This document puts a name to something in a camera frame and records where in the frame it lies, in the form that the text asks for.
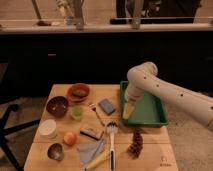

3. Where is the blue sponge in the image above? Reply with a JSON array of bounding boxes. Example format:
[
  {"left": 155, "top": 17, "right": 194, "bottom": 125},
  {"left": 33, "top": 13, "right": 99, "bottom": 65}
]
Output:
[{"left": 99, "top": 99, "right": 116, "bottom": 115}]

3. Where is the dark purple bowl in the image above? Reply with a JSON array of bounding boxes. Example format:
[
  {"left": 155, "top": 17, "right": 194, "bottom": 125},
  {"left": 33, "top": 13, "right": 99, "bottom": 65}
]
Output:
[{"left": 46, "top": 96, "right": 68, "bottom": 118}]

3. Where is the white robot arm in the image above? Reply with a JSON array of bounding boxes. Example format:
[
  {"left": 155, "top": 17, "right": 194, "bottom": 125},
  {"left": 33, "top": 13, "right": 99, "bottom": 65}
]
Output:
[{"left": 123, "top": 62, "right": 213, "bottom": 132}]

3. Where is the green item in orange bowl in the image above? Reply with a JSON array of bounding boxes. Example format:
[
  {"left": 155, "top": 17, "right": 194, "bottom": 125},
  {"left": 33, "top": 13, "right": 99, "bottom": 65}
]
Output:
[{"left": 72, "top": 90, "right": 87, "bottom": 97}]

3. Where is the orange bowl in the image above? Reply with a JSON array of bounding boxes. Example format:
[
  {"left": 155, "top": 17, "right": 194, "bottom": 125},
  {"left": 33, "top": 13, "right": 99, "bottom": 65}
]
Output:
[{"left": 67, "top": 83, "right": 90, "bottom": 102}]

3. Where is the green plastic tray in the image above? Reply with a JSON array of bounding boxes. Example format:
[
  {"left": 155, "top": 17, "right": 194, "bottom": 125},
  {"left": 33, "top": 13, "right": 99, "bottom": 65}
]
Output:
[{"left": 119, "top": 80, "right": 169, "bottom": 128}]

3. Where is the white dish brush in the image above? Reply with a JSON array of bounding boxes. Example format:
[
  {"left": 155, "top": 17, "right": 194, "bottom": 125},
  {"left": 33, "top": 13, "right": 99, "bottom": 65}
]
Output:
[{"left": 106, "top": 122, "right": 118, "bottom": 171}]

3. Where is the bunch of dark grapes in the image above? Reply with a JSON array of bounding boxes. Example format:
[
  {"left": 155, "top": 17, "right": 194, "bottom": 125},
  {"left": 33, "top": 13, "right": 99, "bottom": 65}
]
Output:
[{"left": 127, "top": 129, "right": 143, "bottom": 159}]

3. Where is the dark rectangular block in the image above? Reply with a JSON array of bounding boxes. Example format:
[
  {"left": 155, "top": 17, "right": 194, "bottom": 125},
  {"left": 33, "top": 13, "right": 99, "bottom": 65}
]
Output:
[{"left": 80, "top": 128, "right": 103, "bottom": 141}]

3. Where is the small green cup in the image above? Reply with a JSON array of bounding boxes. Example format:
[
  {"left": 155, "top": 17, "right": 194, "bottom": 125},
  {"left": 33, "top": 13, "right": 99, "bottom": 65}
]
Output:
[{"left": 71, "top": 106, "right": 83, "bottom": 121}]

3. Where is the blue folded cloth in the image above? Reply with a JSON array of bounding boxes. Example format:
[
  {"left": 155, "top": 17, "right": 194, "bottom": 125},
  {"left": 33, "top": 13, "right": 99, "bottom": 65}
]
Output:
[{"left": 77, "top": 140, "right": 106, "bottom": 171}]

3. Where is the orange fruit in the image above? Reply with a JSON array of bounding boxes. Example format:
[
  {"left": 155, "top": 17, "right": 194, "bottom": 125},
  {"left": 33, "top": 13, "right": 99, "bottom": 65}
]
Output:
[{"left": 63, "top": 132, "right": 77, "bottom": 146}]

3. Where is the small metal cup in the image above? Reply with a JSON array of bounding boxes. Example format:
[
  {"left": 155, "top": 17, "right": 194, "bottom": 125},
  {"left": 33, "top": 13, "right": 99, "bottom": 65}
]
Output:
[{"left": 47, "top": 143, "right": 64, "bottom": 161}]

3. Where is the black office chair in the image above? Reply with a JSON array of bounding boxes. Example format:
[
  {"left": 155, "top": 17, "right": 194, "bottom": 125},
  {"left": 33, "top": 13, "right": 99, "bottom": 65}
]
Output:
[{"left": 0, "top": 61, "right": 41, "bottom": 171}]

